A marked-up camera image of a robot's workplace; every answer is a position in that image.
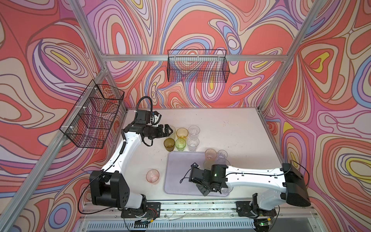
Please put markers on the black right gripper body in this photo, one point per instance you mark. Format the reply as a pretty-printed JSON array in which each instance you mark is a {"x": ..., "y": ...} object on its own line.
[{"x": 205, "y": 189}]

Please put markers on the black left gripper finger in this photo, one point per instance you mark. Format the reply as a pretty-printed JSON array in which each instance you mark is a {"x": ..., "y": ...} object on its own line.
[
  {"x": 167, "y": 128},
  {"x": 166, "y": 134}
]

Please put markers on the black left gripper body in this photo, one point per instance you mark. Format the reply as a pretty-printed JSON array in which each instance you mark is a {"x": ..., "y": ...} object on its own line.
[{"x": 153, "y": 132}]

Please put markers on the olive textured cup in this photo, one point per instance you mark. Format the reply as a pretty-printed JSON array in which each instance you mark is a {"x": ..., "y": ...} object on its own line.
[{"x": 169, "y": 144}]

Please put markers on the pink cup back row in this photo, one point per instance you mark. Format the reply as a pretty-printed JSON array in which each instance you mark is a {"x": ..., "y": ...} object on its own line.
[{"x": 210, "y": 154}]

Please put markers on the clear cup front row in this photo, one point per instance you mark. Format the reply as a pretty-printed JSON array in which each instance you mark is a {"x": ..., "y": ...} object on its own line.
[{"x": 192, "y": 143}]

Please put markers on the clear cup row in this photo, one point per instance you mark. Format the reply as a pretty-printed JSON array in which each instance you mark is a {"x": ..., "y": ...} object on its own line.
[
  {"x": 192, "y": 143},
  {"x": 194, "y": 131}
]

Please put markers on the small clear cup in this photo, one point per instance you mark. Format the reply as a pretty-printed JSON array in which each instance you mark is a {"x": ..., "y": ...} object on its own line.
[{"x": 222, "y": 154}]

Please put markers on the pale yellow textured cup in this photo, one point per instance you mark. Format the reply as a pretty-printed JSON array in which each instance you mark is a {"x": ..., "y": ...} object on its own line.
[{"x": 173, "y": 134}]

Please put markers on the pale green textured cup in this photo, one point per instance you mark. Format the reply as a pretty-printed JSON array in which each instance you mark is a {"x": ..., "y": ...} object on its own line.
[{"x": 208, "y": 164}]

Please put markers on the large clear cup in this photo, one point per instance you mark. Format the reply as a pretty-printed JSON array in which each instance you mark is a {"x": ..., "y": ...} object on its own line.
[{"x": 226, "y": 190}]

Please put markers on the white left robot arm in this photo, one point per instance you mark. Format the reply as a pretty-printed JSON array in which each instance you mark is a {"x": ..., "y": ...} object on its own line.
[{"x": 109, "y": 186}]

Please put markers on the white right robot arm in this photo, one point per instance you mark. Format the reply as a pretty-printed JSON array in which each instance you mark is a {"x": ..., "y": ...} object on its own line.
[{"x": 282, "y": 185}]

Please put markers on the lavender tray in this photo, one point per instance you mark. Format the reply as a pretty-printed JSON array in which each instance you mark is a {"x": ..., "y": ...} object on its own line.
[{"x": 178, "y": 165}]

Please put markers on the pink cup near tray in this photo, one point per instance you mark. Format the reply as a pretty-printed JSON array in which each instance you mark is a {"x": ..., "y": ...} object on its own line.
[{"x": 153, "y": 176}]

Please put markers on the amber yellow cup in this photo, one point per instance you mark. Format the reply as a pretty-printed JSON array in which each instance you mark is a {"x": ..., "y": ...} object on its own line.
[{"x": 182, "y": 133}]

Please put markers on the clear cup back row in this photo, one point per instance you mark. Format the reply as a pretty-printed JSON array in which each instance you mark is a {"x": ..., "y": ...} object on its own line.
[{"x": 194, "y": 131}]

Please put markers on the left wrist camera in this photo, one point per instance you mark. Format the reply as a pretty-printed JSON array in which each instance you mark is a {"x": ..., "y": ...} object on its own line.
[{"x": 147, "y": 117}]

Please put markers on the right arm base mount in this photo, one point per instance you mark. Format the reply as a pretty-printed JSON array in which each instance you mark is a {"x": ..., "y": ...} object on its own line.
[{"x": 250, "y": 210}]

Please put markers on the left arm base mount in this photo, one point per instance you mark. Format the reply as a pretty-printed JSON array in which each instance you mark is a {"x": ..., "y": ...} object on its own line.
[{"x": 149, "y": 210}]

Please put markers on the black wire basket left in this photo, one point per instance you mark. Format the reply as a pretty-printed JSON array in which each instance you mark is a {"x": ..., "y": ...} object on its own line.
[{"x": 93, "y": 115}]

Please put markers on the black wire basket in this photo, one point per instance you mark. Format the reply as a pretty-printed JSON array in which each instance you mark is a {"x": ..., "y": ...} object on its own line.
[
  {"x": 197, "y": 65},
  {"x": 93, "y": 115}
]

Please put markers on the black wire basket back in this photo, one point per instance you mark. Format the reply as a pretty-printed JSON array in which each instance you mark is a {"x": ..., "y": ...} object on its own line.
[{"x": 197, "y": 65}]

